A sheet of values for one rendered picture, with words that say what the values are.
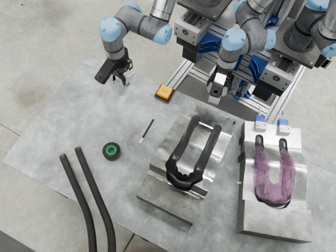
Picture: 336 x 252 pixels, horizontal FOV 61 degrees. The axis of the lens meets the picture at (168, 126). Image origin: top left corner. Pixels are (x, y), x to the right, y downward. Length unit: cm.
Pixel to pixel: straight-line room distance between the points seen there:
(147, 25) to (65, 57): 175
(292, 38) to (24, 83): 210
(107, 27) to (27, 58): 188
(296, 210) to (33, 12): 282
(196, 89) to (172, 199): 118
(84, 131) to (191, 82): 108
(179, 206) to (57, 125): 70
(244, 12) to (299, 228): 84
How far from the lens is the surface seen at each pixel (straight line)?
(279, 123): 142
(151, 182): 122
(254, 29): 112
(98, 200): 119
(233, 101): 220
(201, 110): 136
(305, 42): 143
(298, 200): 132
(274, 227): 122
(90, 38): 284
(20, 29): 312
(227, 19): 162
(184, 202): 121
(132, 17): 111
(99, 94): 149
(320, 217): 143
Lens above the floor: 204
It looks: 65 degrees down
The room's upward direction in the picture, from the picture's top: 3 degrees clockwise
